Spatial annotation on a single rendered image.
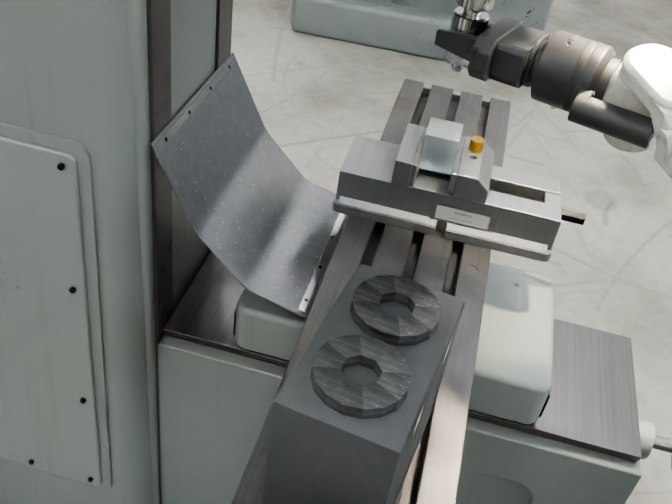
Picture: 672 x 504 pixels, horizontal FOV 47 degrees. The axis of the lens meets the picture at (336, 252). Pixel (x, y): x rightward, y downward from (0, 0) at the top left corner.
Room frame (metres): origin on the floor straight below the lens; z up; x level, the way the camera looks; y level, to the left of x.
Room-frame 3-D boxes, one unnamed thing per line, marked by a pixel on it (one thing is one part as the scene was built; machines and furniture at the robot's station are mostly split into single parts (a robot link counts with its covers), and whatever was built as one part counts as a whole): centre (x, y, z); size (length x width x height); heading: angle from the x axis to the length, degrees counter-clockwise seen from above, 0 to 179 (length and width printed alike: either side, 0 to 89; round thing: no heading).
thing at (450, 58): (0.97, -0.12, 1.23); 0.05 x 0.05 x 0.06
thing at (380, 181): (1.06, -0.16, 0.96); 0.35 x 0.15 x 0.11; 82
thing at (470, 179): (1.05, -0.19, 1.00); 0.12 x 0.06 x 0.04; 172
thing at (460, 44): (0.94, -0.11, 1.24); 0.06 x 0.02 x 0.03; 63
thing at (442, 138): (1.06, -0.13, 1.02); 0.06 x 0.05 x 0.06; 172
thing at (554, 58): (0.93, -0.20, 1.23); 0.13 x 0.12 x 0.10; 153
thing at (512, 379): (0.97, -0.12, 0.77); 0.50 x 0.35 x 0.12; 82
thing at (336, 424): (0.53, -0.05, 1.01); 0.22 x 0.12 x 0.20; 164
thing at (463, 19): (0.97, -0.12, 1.26); 0.05 x 0.05 x 0.01
